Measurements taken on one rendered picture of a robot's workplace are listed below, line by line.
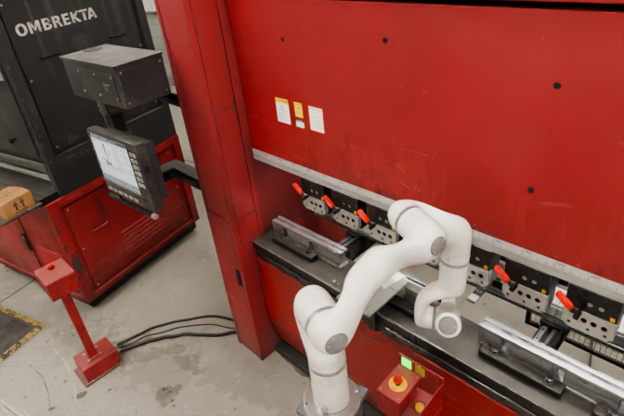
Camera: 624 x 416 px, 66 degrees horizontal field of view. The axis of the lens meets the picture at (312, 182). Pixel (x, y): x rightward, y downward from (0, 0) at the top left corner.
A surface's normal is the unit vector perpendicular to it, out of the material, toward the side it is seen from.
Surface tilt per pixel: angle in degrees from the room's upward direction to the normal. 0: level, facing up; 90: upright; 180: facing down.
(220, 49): 90
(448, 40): 90
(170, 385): 0
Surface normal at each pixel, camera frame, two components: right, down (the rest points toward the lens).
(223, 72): 0.71, 0.28
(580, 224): -0.70, 0.40
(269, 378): -0.11, -0.87
